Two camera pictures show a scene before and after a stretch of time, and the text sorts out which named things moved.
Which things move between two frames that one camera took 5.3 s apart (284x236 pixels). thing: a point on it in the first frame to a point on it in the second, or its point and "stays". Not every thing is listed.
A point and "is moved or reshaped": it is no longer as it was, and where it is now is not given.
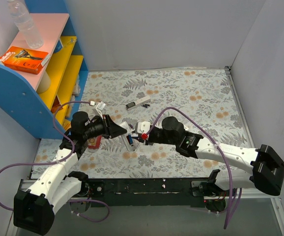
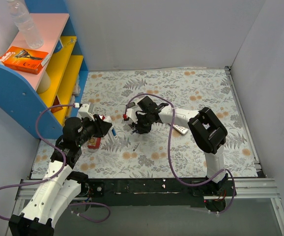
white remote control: x=135 y=141 is moved or reshaped
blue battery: x=130 y=139 is moved or reshaped
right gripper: x=153 y=137 to x=142 y=120
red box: x=94 y=142 stays
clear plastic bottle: x=24 y=23 stays
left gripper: x=106 y=126 to x=100 y=125
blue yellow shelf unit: x=47 y=101 stays
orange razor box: x=29 y=60 stays
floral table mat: x=204 y=98 stays
